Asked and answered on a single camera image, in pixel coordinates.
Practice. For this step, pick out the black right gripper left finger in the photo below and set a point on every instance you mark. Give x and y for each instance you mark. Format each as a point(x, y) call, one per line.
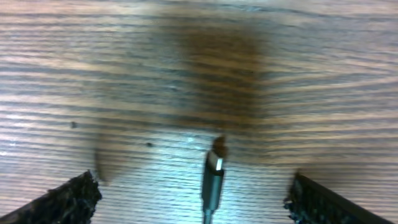
point(74, 202)

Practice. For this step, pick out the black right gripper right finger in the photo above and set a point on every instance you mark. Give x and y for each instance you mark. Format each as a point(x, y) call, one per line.
point(308, 202)

